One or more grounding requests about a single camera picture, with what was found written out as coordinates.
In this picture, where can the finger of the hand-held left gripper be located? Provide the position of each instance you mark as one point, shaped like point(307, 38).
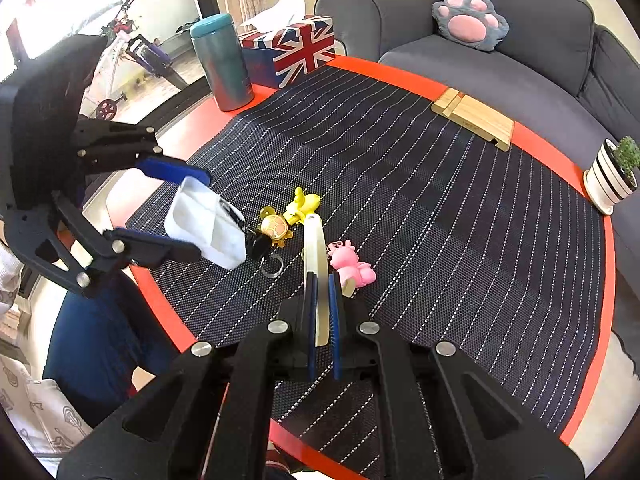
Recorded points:
point(172, 172)
point(155, 250)

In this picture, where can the bicycle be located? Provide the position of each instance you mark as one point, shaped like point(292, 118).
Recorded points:
point(145, 55)

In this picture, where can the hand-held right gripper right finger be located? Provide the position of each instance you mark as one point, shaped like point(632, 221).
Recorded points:
point(336, 310)

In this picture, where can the wooden phone stand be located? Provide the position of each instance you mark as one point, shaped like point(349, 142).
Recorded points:
point(475, 120)

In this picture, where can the teal thermos bottle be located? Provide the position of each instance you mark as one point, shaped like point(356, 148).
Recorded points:
point(222, 65)

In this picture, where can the white rectangular plastic box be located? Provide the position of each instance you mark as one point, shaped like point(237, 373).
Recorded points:
point(195, 220)

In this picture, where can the person's left forearm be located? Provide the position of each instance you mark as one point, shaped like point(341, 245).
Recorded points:
point(7, 280)

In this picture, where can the dark grey sofa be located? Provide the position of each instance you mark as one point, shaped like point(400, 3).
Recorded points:
point(540, 35)

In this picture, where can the grey pink paw cushion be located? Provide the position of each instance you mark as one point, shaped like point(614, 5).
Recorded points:
point(470, 20)

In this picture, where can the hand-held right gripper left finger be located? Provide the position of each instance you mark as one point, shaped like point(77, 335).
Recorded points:
point(311, 310)

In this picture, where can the white tissue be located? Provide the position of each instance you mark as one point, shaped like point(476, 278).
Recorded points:
point(277, 10)

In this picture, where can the flag print tissue box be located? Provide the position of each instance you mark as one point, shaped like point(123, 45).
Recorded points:
point(300, 52)

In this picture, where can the cactus in striped pot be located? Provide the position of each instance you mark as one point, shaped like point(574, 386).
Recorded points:
point(607, 180)

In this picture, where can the person's blue jeans leg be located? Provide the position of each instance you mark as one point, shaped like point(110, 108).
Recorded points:
point(100, 350)

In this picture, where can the person's patterned white shirt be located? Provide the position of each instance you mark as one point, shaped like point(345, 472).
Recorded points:
point(40, 420)

